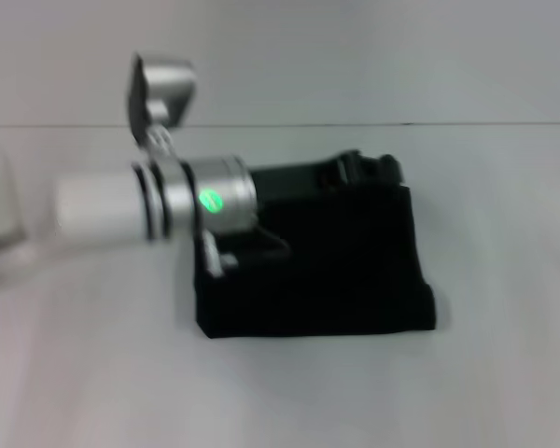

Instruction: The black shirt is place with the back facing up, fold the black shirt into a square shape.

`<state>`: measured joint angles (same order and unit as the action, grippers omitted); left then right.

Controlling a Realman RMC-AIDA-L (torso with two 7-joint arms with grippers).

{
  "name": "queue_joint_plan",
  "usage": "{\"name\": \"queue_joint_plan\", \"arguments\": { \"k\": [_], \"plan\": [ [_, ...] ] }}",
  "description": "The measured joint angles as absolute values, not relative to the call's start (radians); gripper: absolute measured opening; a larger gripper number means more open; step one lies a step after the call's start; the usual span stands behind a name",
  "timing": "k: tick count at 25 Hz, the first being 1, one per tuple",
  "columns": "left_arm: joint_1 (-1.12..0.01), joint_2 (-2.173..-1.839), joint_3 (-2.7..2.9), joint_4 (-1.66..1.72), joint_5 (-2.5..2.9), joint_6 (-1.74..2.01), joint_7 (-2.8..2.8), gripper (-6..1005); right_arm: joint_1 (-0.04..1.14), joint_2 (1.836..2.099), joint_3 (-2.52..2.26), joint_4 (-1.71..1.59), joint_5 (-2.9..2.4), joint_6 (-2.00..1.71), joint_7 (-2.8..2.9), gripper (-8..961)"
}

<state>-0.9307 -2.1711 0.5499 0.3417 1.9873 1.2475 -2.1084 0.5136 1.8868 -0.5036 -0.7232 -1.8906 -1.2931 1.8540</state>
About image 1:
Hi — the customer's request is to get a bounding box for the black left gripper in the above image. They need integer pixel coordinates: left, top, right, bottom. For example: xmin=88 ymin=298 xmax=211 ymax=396
xmin=249 ymin=148 xmax=406 ymax=217

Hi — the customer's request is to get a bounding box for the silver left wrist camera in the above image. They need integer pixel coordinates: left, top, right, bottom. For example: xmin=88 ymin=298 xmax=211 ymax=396
xmin=126 ymin=51 xmax=199 ymax=141

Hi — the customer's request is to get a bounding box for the black shirt with FREE print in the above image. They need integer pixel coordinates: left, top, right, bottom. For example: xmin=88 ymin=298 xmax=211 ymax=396
xmin=194 ymin=179 xmax=438 ymax=341

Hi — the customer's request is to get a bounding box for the silver left cable connector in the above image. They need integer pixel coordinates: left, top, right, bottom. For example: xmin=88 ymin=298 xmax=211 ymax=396
xmin=199 ymin=231 xmax=240 ymax=280

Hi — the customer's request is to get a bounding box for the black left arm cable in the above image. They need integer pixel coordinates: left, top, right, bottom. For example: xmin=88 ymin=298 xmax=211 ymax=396
xmin=223 ymin=225 xmax=294 ymax=265

